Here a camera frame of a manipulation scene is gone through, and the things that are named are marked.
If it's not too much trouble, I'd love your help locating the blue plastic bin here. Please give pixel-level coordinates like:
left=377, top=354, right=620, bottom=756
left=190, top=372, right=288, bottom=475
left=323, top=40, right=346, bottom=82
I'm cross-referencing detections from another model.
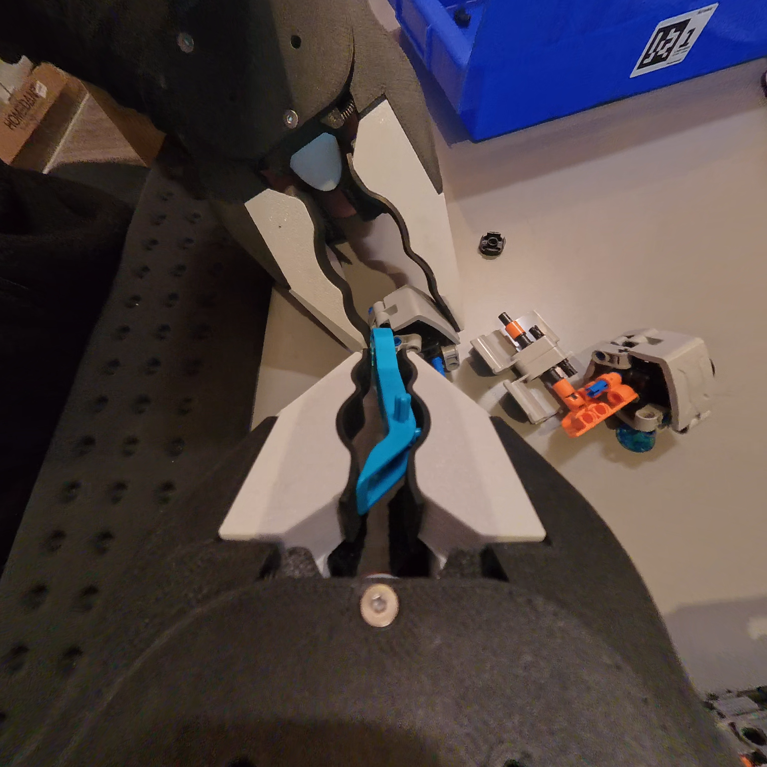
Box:
left=388, top=0, right=767, bottom=143

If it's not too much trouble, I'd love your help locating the black dimpled panel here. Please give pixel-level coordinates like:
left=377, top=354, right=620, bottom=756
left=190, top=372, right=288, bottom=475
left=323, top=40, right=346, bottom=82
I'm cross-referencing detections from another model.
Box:
left=0, top=162, right=278, bottom=720

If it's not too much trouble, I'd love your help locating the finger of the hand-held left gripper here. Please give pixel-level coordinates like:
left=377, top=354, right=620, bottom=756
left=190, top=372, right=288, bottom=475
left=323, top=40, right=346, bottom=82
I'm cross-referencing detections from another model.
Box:
left=244, top=189, right=368, bottom=351
left=346, top=99, right=462, bottom=332

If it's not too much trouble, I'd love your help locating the grey shell block assembly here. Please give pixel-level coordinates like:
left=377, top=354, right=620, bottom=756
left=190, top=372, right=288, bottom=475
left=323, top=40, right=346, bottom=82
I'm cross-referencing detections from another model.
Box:
left=584, top=328, right=715, bottom=433

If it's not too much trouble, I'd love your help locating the grey black wheel Lego assembly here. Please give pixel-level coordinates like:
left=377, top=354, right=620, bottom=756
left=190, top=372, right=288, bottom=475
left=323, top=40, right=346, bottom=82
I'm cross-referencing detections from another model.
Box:
left=366, top=284, right=462, bottom=377

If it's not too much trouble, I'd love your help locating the grey orange axle assembly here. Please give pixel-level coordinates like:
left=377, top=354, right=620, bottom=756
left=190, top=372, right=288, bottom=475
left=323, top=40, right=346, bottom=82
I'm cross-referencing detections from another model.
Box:
left=470, top=310, right=639, bottom=437

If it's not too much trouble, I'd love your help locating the light blue plastic tool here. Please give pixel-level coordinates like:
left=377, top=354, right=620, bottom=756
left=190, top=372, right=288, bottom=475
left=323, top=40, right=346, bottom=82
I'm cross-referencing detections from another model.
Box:
left=355, top=326, right=420, bottom=515

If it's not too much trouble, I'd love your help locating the cardboard box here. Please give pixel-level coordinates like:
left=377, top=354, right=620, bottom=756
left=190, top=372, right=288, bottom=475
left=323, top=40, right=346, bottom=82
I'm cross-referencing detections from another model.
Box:
left=0, top=57, right=89, bottom=167

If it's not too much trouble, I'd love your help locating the black wheel hub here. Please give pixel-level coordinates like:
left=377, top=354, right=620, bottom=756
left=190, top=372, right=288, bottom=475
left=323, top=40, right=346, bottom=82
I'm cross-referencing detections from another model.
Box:
left=412, top=326, right=447, bottom=362

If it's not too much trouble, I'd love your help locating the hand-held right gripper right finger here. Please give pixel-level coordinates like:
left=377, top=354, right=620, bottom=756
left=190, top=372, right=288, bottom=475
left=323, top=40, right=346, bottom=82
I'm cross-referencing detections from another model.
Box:
left=388, top=352, right=546, bottom=578

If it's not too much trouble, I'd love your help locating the person's left hand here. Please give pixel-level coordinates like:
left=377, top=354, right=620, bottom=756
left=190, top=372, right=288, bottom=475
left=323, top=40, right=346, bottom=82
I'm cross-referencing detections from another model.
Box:
left=325, top=185, right=362, bottom=219

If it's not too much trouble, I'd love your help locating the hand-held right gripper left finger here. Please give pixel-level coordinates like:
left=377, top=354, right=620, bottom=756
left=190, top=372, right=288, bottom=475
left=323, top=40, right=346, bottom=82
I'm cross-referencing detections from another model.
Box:
left=219, top=352, right=369, bottom=578

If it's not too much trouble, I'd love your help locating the grey orange toy robot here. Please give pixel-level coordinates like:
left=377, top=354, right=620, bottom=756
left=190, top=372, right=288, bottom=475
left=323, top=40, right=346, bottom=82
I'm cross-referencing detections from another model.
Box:
left=704, top=686, right=767, bottom=767

